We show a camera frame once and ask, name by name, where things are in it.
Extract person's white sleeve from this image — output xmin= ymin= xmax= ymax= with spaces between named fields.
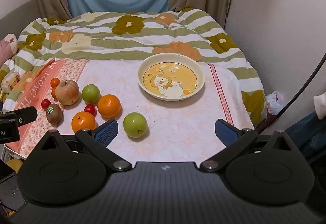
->
xmin=313 ymin=95 xmax=326 ymax=120

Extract white plastic bag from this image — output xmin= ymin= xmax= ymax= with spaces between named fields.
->
xmin=266 ymin=91 xmax=284 ymax=115

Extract black box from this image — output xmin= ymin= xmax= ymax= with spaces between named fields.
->
xmin=0 ymin=160 xmax=17 ymax=184

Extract green striped floral blanket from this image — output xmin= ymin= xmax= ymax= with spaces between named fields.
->
xmin=0 ymin=8 xmax=267 ymax=128

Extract orange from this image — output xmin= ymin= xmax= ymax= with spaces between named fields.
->
xmin=97 ymin=94 xmax=121 ymax=119
xmin=71 ymin=111 xmax=97 ymax=133

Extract pink floral cloth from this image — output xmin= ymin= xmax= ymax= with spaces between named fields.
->
xmin=4 ymin=58 xmax=255 ymax=163

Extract grey bed headboard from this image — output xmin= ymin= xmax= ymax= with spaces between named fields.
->
xmin=0 ymin=0 xmax=39 ymax=36

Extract cream plate with duck print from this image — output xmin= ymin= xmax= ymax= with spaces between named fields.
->
xmin=138 ymin=53 xmax=205 ymax=101

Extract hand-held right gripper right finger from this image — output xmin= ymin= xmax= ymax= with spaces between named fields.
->
xmin=200 ymin=119 xmax=292 ymax=172

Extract tissue pack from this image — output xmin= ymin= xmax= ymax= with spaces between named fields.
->
xmin=1 ymin=71 xmax=21 ymax=92

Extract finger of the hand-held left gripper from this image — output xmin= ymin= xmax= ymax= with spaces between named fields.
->
xmin=15 ymin=107 xmax=38 ymax=127

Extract person's blue jeans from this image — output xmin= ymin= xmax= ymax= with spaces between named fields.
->
xmin=284 ymin=110 xmax=326 ymax=161

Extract brown kiwi with sticker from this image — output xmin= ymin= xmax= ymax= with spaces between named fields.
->
xmin=46 ymin=103 xmax=63 ymax=125

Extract green apple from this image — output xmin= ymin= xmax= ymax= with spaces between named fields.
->
xmin=81 ymin=84 xmax=100 ymax=104
xmin=123 ymin=112 xmax=148 ymax=138

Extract black cable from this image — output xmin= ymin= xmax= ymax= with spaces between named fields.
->
xmin=257 ymin=52 xmax=326 ymax=135

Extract pink plush toy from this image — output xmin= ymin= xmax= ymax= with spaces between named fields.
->
xmin=0 ymin=33 xmax=18 ymax=66

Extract red-yellow apple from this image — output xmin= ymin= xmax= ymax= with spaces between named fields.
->
xmin=55 ymin=80 xmax=80 ymax=106

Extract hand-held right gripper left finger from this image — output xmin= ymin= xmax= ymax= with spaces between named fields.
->
xmin=41 ymin=119 xmax=133 ymax=172

